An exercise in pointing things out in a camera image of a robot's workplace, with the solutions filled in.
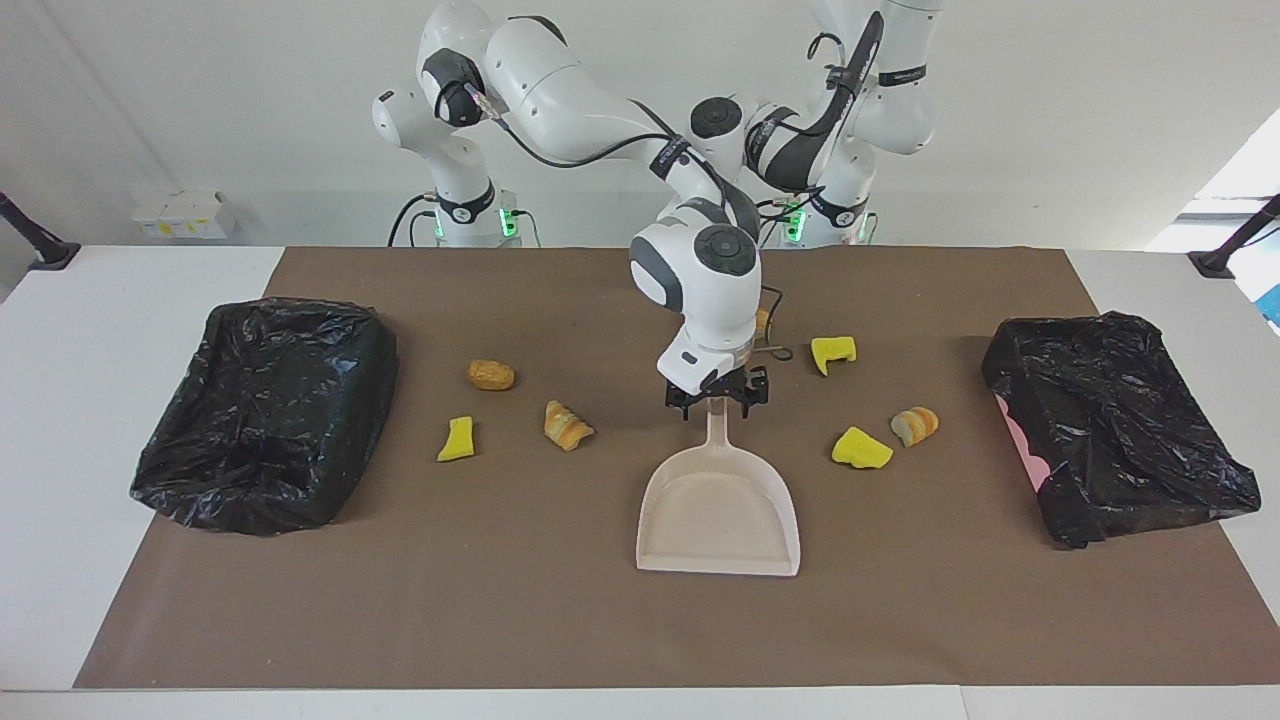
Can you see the orange striped foam roll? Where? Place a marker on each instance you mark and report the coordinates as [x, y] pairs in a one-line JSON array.
[[763, 325], [566, 427]]

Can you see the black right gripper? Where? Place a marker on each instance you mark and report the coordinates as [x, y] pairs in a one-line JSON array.
[[745, 380]]

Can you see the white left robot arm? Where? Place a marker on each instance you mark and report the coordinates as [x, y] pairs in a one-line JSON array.
[[900, 110]]

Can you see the yellow wedge sponge piece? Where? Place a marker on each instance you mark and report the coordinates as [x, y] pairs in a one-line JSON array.
[[860, 450]]

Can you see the brown paper table mat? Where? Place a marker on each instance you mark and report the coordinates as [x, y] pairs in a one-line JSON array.
[[500, 600]]

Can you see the pink plastic bin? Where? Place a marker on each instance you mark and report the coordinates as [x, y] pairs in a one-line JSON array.
[[1022, 440]]

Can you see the yellow notched sponge piece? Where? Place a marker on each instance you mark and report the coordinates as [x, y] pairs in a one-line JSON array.
[[830, 352]]

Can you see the pale striped foam roll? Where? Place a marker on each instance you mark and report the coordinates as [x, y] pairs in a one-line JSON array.
[[914, 426]]

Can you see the small yellow sponge piece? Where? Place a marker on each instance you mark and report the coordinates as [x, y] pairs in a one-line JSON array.
[[458, 442]]

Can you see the brown foam nugget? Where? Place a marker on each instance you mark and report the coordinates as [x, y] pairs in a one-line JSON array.
[[491, 376]]

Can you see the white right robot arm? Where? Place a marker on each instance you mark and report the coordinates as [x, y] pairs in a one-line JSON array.
[[580, 100]]

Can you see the blue object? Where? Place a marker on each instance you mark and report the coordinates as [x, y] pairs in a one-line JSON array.
[[1273, 305]]

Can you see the white wall socket box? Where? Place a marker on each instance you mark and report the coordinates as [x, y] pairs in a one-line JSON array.
[[185, 215]]

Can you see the beige plastic dustpan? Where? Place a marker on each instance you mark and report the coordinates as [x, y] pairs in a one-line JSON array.
[[718, 510]]

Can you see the black camera stand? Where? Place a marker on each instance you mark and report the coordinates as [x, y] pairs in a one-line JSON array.
[[55, 255], [1215, 264]]

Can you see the black garbage bag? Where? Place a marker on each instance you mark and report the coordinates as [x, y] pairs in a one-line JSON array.
[[1120, 420], [270, 420]]

